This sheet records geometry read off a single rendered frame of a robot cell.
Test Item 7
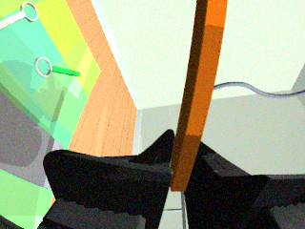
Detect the orange handle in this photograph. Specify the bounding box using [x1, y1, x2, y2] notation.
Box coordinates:
[171, 0, 228, 192]

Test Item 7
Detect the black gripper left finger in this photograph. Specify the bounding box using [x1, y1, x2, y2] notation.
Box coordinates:
[43, 130, 175, 229]

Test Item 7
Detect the green handle with white loop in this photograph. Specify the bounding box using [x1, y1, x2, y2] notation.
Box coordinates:
[34, 56, 80, 77]

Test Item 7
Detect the white ring with handle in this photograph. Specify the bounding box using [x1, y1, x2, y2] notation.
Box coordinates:
[0, 0, 39, 30]

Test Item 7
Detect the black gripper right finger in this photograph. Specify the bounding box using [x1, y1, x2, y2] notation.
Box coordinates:
[183, 141, 305, 229]

